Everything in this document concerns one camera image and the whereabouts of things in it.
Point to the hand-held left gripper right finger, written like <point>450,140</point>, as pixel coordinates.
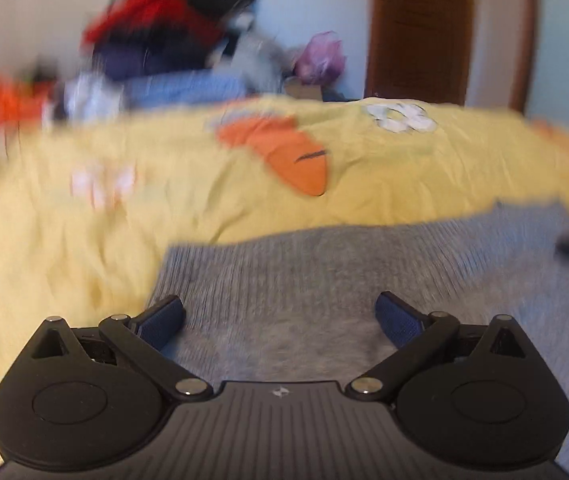
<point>399,322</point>

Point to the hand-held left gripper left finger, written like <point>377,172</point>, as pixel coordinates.
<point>162,321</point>

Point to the grey sweater with navy sleeves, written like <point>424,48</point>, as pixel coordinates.
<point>314,285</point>

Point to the pile of clothes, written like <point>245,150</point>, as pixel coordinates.
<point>164,15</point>

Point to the yellow printed quilt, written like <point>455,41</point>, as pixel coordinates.
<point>164,185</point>

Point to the light blue folded blanket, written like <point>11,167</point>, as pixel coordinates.
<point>184,89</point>

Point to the white crumpled cloth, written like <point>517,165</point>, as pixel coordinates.
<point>89,94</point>

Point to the brown wooden door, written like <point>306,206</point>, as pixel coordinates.
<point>419,30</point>

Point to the pink plastic bag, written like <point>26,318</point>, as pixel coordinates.
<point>320,57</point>

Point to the clear plastic bag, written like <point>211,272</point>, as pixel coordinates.
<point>262,57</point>

